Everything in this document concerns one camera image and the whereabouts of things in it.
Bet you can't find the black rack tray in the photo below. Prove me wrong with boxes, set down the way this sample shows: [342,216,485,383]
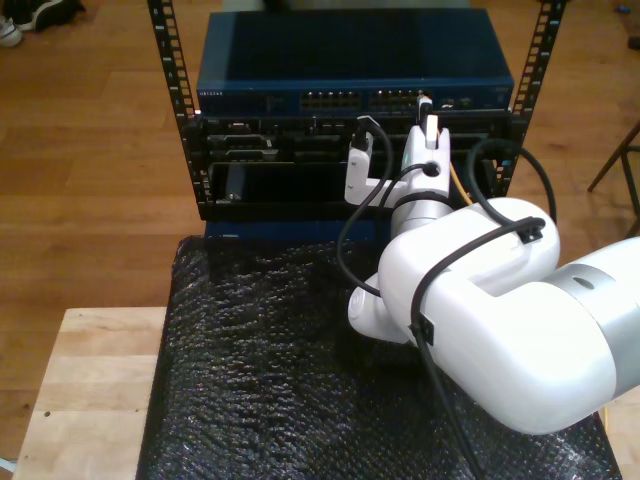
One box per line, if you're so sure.
[199,160,506,221]

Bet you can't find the blue base box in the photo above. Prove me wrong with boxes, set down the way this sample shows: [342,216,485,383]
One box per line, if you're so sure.
[203,217,396,242]

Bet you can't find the black rack server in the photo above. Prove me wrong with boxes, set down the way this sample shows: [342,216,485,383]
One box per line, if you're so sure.
[198,114,511,165]

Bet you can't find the wooden chair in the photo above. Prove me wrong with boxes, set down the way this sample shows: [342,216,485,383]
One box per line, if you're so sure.
[587,119,640,239]

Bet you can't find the black bubble wrap mat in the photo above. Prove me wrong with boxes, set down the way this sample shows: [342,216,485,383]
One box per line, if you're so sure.
[135,232,624,480]

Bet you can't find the dark sneaker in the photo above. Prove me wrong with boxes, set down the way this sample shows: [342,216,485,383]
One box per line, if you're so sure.
[12,0,86,32]

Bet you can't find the white sneaker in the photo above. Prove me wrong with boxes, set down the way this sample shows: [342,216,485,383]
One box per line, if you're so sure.
[0,14,25,49]

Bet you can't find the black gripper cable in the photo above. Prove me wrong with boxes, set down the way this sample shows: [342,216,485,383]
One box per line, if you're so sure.
[372,159,441,206]

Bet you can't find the dark camera cable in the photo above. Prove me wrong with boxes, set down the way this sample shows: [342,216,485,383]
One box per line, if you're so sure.
[335,114,559,480]

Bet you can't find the black perforated rack post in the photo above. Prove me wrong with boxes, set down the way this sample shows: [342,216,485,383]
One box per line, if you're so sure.
[146,0,211,221]
[487,0,569,199]

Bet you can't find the blue network switch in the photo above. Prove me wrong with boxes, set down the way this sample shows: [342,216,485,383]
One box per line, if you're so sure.
[195,8,516,119]

